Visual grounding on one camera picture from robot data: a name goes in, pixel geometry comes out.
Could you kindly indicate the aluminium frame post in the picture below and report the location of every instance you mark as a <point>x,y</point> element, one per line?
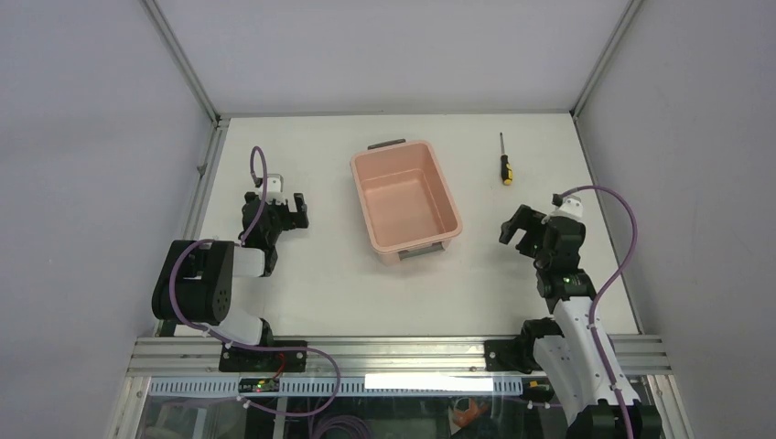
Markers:
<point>601,64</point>
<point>207,158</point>

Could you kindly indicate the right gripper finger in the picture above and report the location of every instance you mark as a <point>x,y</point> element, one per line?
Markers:
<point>530,244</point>
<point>525,219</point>

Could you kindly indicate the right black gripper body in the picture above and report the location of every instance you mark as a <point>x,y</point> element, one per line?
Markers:
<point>543,260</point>

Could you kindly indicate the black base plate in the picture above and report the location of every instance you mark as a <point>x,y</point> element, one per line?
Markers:
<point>292,358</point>
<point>509,355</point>

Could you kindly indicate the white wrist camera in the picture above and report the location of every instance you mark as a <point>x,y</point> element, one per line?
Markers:
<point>570,207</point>
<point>270,189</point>

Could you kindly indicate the left aluminium frame post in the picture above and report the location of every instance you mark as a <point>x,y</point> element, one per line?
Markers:
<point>207,158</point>

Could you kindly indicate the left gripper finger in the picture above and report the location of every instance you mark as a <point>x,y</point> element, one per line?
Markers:
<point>300,203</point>
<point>296,220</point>

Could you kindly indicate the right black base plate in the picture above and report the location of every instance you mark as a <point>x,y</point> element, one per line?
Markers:
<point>509,355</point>

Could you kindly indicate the aluminium front rail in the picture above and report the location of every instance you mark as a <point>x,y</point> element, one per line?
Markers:
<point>353,356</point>

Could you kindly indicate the right aluminium frame post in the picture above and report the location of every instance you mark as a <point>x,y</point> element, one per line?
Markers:
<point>601,64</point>

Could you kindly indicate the black yellow screwdriver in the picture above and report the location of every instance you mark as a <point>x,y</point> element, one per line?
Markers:
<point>505,167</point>

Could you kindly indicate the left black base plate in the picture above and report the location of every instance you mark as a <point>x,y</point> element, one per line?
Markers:
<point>292,358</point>

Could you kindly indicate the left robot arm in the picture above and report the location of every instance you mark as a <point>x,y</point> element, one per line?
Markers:
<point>195,283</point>

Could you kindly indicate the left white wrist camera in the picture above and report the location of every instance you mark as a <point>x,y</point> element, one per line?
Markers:
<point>270,189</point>

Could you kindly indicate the pink plastic bin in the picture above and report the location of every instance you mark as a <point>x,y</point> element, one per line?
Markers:
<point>405,200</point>

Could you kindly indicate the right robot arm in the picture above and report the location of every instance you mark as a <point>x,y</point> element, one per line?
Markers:
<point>571,345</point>

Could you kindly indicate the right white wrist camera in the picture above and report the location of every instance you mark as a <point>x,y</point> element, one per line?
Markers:
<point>570,207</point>

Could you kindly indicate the orange object below table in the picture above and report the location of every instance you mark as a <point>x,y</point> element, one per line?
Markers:
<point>464,411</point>

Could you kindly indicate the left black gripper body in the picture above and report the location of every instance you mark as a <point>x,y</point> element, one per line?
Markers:
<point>278,215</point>

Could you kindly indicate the white slotted cable duct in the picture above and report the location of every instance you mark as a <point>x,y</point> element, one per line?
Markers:
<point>370,385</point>

